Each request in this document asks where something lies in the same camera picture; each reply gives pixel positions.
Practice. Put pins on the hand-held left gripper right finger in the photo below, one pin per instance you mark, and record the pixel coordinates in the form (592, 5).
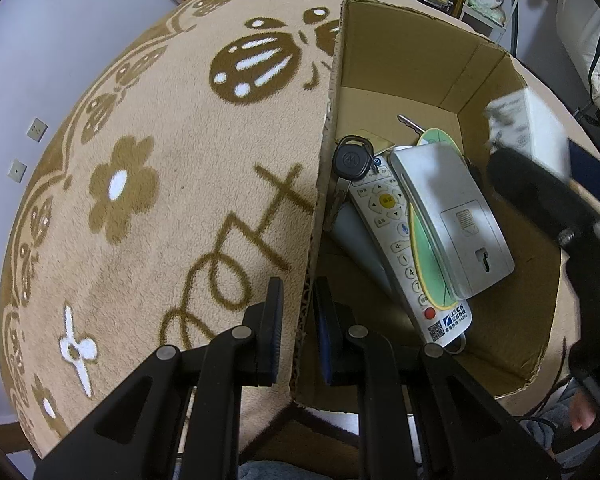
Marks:
(324, 335)

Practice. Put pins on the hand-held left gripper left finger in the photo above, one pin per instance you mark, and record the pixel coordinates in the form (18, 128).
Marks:
(275, 335)

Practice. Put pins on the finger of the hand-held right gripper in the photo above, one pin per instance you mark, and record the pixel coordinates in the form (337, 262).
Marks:
(595, 175)
(535, 190)

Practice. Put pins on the white square adapter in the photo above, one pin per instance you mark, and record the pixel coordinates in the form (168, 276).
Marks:
(535, 120)

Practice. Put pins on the white router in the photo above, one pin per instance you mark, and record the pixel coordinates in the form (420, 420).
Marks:
(445, 200)

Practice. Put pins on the green oval card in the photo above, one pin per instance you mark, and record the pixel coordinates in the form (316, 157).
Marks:
(425, 255)

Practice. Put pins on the silver key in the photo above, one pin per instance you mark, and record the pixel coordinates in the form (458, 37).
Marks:
(410, 122)

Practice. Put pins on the white remote control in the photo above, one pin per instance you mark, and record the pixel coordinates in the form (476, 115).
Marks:
(380, 200)

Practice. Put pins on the black fob key bunch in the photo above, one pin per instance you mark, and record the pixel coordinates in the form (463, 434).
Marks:
(352, 157)

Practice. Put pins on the cardboard box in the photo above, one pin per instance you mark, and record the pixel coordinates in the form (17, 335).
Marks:
(405, 60)

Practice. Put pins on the person's right forearm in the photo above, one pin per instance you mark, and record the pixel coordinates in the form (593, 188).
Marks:
(555, 415)

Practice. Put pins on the person's blue fuzzy pants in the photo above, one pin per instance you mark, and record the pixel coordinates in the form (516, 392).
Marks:
(270, 472)

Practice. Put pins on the white storage cart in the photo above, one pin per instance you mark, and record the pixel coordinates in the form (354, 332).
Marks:
(490, 0)

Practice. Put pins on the wall socket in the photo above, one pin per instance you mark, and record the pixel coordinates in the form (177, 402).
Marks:
(36, 129)
(17, 170)

